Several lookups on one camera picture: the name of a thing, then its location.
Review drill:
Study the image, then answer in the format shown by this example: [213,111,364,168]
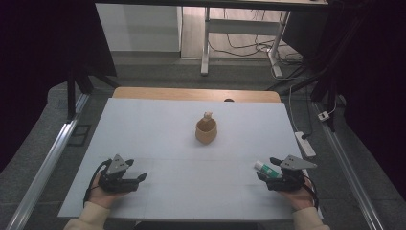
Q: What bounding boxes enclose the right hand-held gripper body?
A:
[267,154,319,193]

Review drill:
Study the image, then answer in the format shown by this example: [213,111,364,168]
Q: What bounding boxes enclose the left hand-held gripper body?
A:
[97,153,139,194]

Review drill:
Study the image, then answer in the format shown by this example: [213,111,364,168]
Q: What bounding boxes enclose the white and green glue stick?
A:
[254,160,283,179]

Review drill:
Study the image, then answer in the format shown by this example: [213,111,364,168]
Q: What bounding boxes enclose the person's left hand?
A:
[87,182,129,210]

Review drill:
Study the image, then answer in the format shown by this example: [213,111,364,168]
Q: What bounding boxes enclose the person's right hand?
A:
[280,177,316,213]

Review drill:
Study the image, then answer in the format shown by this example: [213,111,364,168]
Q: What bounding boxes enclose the white power strip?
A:
[293,130,317,158]

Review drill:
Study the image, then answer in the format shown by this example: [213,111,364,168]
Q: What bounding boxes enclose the white table cover sheet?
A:
[57,97,324,222]

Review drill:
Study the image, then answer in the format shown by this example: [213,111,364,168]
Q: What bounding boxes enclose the tan wooden cup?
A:
[194,111,218,146]

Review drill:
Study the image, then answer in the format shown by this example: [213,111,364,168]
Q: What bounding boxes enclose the black stand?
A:
[266,57,341,132]
[64,60,121,123]

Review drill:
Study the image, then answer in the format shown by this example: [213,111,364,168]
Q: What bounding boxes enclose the dark curtain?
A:
[0,0,118,173]
[282,0,406,202]

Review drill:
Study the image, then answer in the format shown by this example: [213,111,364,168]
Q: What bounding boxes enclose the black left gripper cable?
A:
[82,158,113,209]

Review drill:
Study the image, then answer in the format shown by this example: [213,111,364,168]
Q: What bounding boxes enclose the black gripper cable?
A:
[302,174,321,211]
[82,158,113,209]

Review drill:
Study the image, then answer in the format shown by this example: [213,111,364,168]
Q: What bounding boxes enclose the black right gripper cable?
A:
[302,174,321,211]

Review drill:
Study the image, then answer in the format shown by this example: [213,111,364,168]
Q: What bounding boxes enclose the aluminium rail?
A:
[5,92,91,230]
[312,101,386,230]

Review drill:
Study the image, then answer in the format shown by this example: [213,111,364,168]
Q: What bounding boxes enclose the black floor bracket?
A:
[67,124,93,148]

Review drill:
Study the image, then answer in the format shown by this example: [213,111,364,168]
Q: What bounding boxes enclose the black floor cables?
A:
[207,8,305,81]

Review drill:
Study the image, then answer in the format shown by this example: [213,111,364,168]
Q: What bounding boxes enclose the white desk frame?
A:
[200,6,292,79]

